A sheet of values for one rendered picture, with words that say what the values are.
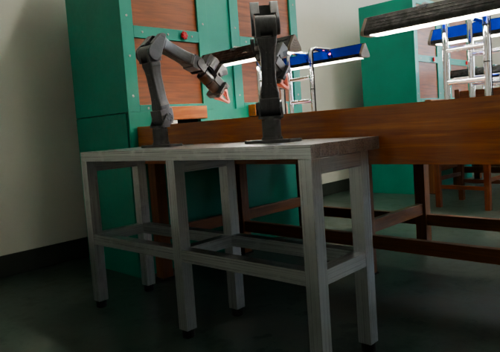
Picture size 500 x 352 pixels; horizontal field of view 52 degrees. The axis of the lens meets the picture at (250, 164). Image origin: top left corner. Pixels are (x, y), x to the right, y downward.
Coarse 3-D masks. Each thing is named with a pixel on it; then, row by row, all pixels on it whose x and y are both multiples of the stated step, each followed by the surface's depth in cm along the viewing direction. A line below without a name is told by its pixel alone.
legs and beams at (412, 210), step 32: (160, 192) 255; (416, 192) 280; (192, 224) 271; (256, 224) 290; (384, 224) 249; (416, 224) 282; (448, 224) 270; (480, 224) 259; (448, 256) 213; (480, 256) 203
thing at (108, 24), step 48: (96, 0) 265; (144, 0) 263; (192, 0) 284; (240, 0) 311; (288, 0) 341; (96, 48) 270; (192, 48) 285; (96, 96) 275; (144, 96) 263; (192, 96) 285; (240, 96) 309; (288, 96) 342
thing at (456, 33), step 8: (464, 24) 227; (480, 24) 221; (496, 24) 216; (432, 32) 237; (440, 32) 233; (448, 32) 231; (456, 32) 228; (464, 32) 225; (480, 32) 220; (496, 32) 215; (432, 40) 234; (440, 40) 232; (456, 40) 227
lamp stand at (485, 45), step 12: (444, 24) 193; (444, 36) 193; (444, 48) 194; (456, 48) 191; (468, 48) 188; (444, 60) 194; (492, 60) 183; (444, 72) 194; (492, 72) 183; (444, 84) 195; (456, 84) 193; (492, 84) 184; (444, 96) 196
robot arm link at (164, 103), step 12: (144, 48) 205; (144, 60) 207; (156, 60) 206; (144, 72) 209; (156, 72) 207; (156, 84) 207; (156, 96) 208; (156, 108) 209; (168, 108) 211; (156, 120) 211
